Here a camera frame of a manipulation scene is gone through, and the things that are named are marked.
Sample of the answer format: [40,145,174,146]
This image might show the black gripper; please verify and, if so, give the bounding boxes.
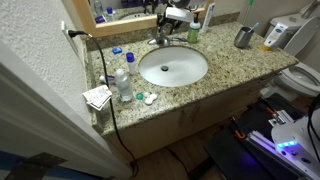
[155,13,184,36]

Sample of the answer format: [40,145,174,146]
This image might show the chrome tap faucet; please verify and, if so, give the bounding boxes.
[147,26,175,47]

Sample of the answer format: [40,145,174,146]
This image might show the green soap pump bottle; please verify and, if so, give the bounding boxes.
[186,12,202,45]

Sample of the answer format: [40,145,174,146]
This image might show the white oval sink basin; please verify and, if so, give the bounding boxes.
[138,45,210,89]

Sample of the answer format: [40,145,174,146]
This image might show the white toothpaste tube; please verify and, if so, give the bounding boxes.
[200,2,217,34]

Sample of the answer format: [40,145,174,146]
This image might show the small white blue-capped bottle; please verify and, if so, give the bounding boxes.
[125,51,138,76]

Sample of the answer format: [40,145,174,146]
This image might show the blue bottle cap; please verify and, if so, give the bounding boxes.
[111,46,124,56]

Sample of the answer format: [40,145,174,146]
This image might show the clear plastic water bottle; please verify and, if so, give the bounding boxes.
[114,68,135,103]

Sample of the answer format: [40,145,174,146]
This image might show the white contact lens case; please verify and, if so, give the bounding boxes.
[143,93,159,107]

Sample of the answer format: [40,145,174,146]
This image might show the steel cup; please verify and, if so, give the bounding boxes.
[233,26,256,50]

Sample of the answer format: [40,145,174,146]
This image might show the small purple white tube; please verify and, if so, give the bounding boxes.
[98,74,117,85]

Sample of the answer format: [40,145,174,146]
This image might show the light blue toothbrush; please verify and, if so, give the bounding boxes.
[248,22,260,34]

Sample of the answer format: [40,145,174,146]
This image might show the white paper cards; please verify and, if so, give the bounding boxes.
[82,84,114,112]

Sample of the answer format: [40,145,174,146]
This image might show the beige vanity cabinet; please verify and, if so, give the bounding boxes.
[99,72,279,165]

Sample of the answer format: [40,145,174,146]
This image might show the wide white orange-capped tube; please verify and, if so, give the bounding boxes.
[261,22,290,52]

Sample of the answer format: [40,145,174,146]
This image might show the white toilet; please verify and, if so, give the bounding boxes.
[259,13,320,103]

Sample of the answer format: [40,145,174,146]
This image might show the white door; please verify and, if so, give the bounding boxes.
[0,39,133,180]

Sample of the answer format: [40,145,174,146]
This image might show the dark metal door hinge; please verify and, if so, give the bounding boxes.
[4,152,68,180]

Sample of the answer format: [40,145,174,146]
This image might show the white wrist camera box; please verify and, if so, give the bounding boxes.
[164,6,196,24]

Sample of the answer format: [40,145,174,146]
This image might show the black power cable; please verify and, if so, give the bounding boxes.
[67,29,140,178]

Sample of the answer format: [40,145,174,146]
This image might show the white wall outlet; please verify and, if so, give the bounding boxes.
[60,20,81,56]

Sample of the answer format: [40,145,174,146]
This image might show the orange-handled clamp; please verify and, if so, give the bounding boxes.
[229,116,247,141]
[262,106,282,118]

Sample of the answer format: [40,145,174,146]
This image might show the aluminium robot base mount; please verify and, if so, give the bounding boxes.
[245,109,320,180]

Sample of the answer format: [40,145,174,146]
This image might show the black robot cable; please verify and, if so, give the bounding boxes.
[306,93,320,158]

